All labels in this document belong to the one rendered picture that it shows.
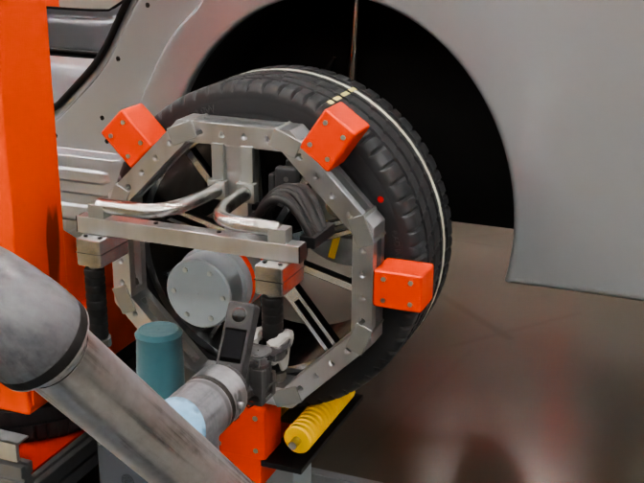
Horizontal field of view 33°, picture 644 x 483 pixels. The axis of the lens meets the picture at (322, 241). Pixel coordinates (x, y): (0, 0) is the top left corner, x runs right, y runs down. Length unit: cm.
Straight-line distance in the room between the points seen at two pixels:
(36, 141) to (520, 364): 204
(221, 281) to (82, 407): 71
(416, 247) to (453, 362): 172
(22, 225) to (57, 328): 102
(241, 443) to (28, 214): 60
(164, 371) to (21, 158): 48
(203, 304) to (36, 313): 82
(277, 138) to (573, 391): 187
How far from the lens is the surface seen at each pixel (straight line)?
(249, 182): 197
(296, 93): 201
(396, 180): 197
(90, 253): 191
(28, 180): 215
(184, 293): 193
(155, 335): 204
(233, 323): 168
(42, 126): 217
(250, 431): 215
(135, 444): 128
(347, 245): 249
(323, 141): 189
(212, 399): 157
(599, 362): 378
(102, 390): 121
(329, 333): 213
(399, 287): 192
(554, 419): 338
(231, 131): 197
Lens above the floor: 155
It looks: 19 degrees down
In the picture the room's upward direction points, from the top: straight up
